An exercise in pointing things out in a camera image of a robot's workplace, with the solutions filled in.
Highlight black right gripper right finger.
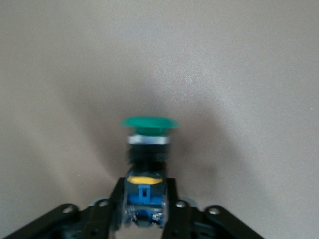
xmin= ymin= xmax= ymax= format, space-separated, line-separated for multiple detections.
xmin=161 ymin=178 xmax=265 ymax=239

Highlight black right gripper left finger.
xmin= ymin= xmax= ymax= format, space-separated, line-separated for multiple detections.
xmin=1 ymin=178 xmax=126 ymax=239

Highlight green mushroom push button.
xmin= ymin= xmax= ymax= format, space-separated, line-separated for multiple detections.
xmin=120 ymin=116 xmax=180 ymax=229

